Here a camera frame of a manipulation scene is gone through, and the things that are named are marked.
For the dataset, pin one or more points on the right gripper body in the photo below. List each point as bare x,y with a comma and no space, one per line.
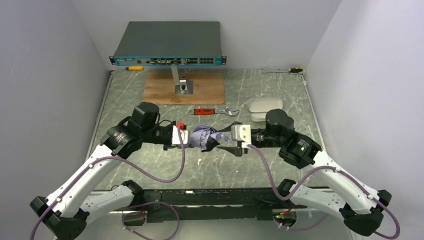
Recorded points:
238,145

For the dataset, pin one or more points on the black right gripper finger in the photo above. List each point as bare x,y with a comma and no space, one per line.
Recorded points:
229,127
236,151

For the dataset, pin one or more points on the purple folding umbrella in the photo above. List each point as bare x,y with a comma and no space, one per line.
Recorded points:
206,138

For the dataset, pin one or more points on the beige umbrella case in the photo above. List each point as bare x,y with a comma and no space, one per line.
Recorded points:
259,107

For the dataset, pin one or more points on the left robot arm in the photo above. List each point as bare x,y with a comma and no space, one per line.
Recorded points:
114,149

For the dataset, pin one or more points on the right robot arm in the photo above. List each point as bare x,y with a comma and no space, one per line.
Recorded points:
360,207

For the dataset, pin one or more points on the red adjustable wrench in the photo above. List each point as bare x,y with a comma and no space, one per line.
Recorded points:
213,111

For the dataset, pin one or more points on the wooden board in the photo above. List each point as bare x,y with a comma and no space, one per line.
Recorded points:
195,89

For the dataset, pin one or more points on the metal stand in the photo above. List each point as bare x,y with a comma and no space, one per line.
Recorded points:
183,86

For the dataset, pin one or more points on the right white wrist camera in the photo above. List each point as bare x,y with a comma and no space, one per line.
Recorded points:
242,134

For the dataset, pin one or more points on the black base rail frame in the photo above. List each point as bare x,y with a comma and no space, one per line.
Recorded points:
207,204

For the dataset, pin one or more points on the yellow black handled wrench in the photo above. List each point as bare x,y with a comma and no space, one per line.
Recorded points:
294,71

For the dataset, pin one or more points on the network switch rack unit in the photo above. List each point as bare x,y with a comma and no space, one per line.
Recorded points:
170,43

